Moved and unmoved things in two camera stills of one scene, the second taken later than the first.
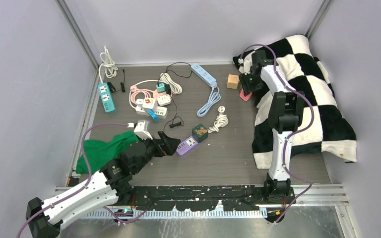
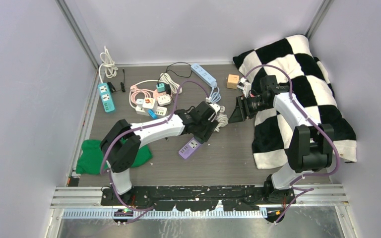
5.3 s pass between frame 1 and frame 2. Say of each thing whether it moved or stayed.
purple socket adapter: moved
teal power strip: stayed
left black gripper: moved
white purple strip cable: stayed
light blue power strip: stayed
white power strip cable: stayed
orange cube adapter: stayed
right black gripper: moved
